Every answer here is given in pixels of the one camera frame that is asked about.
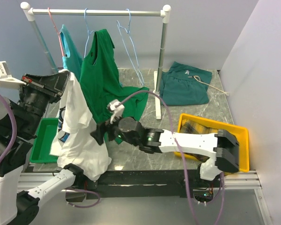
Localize green t-shirt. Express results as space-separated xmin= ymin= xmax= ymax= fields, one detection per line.
xmin=80 ymin=29 xmax=149 ymax=124

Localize green plastic tray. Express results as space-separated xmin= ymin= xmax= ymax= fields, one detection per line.
xmin=30 ymin=118 xmax=58 ymax=164

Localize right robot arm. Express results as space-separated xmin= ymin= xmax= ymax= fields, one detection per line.
xmin=90 ymin=117 xmax=239 ymax=187

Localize pink wire hanger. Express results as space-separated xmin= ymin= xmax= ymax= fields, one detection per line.
xmin=47 ymin=7 xmax=65 ymax=57

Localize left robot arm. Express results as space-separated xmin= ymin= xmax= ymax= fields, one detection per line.
xmin=0 ymin=69 xmax=84 ymax=225

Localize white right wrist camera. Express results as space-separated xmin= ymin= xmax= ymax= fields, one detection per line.
xmin=107 ymin=99 xmax=125 ymax=124

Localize yellow plastic tray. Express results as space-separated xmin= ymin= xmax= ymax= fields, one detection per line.
xmin=177 ymin=113 xmax=250 ymax=173

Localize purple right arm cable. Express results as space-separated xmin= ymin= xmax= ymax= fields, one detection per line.
xmin=117 ymin=90 xmax=225 ymax=225

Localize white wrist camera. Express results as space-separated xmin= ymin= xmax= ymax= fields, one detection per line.
xmin=0 ymin=61 xmax=26 ymax=89
xmin=107 ymin=99 xmax=125 ymax=124

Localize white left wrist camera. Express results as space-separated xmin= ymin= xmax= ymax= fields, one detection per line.
xmin=0 ymin=61 xmax=26 ymax=89

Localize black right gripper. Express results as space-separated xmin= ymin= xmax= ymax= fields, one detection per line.
xmin=90 ymin=111 xmax=139 ymax=147

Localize light blue t-shirt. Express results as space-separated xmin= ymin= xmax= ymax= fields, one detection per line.
xmin=60 ymin=24 xmax=82 ymax=81

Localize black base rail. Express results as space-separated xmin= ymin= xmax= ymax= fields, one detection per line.
xmin=51 ymin=168 xmax=223 ymax=200

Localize blue wire hanger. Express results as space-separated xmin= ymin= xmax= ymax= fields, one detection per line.
xmin=117 ymin=8 xmax=145 ymax=87

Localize white metal clothes rack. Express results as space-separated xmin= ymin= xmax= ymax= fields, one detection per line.
xmin=20 ymin=1 xmax=171 ymax=120

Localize blue hanger holding green shirt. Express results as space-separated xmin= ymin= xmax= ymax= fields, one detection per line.
xmin=84 ymin=8 xmax=95 ymax=58

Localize dark green shorts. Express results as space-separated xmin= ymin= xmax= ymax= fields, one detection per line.
xmin=160 ymin=61 xmax=212 ymax=106

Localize white t-shirt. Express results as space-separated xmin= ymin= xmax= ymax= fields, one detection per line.
xmin=50 ymin=69 xmax=111 ymax=180

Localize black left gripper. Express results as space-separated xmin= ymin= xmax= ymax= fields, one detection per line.
xmin=19 ymin=69 xmax=71 ymax=135

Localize yellow plaid cloth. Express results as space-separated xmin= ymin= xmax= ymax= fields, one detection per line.
xmin=179 ymin=119 xmax=218 ymax=162

